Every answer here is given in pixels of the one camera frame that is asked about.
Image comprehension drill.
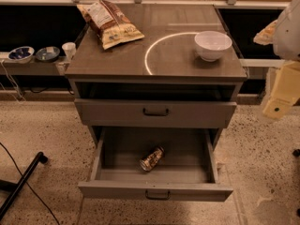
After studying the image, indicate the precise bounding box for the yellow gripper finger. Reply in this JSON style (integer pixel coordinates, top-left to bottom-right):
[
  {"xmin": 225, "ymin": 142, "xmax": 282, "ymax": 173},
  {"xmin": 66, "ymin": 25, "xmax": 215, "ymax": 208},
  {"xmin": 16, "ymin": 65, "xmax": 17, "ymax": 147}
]
[
  {"xmin": 262, "ymin": 61, "xmax": 300, "ymax": 120},
  {"xmin": 253, "ymin": 20, "xmax": 278, "ymax": 46}
]

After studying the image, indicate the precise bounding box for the orange patterned can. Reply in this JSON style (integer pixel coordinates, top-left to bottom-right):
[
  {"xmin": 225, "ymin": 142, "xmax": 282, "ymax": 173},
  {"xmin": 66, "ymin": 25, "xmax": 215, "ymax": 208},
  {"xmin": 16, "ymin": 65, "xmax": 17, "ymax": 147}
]
[{"xmin": 140, "ymin": 146, "xmax": 165, "ymax": 172}]

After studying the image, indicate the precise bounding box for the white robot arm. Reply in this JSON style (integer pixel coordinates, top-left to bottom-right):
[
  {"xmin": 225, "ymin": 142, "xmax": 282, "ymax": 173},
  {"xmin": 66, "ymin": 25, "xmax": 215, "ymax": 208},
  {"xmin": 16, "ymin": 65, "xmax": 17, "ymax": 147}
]
[{"xmin": 253, "ymin": 0, "xmax": 300, "ymax": 120}]

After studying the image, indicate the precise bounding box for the grey drawer cabinet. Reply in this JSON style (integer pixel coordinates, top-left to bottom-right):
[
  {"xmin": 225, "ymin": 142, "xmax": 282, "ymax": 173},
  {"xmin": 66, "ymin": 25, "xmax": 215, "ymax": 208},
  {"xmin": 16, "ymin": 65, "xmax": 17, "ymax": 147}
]
[{"xmin": 67, "ymin": 4, "xmax": 247, "ymax": 143}]

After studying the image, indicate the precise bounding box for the grey open middle drawer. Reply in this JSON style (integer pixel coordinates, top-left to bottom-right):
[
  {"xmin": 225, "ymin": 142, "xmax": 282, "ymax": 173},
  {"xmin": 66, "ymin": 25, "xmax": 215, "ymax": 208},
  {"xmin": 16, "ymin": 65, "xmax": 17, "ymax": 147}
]
[{"xmin": 79, "ymin": 127, "xmax": 233, "ymax": 202}]

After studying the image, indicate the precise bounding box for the grey upper drawer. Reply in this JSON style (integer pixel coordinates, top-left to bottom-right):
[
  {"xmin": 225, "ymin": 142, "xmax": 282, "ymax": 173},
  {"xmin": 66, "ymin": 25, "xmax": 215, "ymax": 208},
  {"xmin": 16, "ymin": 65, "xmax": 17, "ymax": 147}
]
[{"xmin": 75, "ymin": 98, "xmax": 236, "ymax": 128}]

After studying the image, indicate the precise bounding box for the white bowl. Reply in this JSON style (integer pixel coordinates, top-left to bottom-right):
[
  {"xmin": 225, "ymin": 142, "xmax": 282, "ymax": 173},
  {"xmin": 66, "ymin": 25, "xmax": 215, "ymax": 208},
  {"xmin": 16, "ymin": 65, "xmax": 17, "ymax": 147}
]
[{"xmin": 194, "ymin": 31, "xmax": 233, "ymax": 62}]

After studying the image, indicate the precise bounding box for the brown chip bag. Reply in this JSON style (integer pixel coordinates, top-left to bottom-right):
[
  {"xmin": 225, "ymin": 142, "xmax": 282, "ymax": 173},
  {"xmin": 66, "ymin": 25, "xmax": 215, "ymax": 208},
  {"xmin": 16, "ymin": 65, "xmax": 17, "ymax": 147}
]
[{"xmin": 77, "ymin": 0, "xmax": 144, "ymax": 50}]

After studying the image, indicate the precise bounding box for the white paper cup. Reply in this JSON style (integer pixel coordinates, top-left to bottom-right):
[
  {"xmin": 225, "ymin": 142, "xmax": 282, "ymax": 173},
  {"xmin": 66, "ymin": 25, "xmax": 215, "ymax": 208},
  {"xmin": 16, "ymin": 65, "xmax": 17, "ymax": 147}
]
[{"xmin": 62, "ymin": 42, "xmax": 76, "ymax": 60}]

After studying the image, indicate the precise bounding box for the dark blue bowl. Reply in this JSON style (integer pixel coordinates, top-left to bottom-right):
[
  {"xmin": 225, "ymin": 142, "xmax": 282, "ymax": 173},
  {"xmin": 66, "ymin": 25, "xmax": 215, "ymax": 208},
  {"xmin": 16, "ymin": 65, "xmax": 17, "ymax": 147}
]
[{"xmin": 36, "ymin": 46, "xmax": 60, "ymax": 62}]

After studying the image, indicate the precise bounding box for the blue patterned bowl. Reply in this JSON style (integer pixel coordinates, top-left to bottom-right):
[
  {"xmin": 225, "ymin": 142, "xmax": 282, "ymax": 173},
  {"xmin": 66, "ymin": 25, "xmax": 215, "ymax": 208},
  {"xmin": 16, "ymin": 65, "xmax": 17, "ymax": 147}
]
[{"xmin": 8, "ymin": 46, "xmax": 35, "ymax": 64}]

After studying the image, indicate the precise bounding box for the grey side shelf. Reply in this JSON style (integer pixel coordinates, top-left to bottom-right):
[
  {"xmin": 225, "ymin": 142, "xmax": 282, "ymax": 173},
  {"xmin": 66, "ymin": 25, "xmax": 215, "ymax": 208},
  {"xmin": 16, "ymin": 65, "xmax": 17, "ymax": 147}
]
[{"xmin": 0, "ymin": 52, "xmax": 69, "ymax": 76}]

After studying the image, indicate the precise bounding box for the black stand leg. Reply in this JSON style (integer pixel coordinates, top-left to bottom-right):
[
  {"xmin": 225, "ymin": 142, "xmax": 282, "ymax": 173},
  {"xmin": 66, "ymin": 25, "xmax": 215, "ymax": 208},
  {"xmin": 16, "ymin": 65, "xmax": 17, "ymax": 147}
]
[{"xmin": 0, "ymin": 152, "xmax": 48, "ymax": 220}]

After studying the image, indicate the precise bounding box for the white hanging cable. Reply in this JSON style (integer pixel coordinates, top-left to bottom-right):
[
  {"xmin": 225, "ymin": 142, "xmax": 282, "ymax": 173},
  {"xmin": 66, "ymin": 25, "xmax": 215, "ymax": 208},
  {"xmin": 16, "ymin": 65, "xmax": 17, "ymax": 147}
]
[{"xmin": 0, "ymin": 59, "xmax": 26, "ymax": 102}]

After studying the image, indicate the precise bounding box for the black floor cable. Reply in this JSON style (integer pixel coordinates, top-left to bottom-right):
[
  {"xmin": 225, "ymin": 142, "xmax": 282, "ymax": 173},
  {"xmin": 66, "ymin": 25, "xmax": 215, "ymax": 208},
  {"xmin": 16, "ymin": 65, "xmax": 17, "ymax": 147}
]
[{"xmin": 0, "ymin": 142, "xmax": 61, "ymax": 225}]

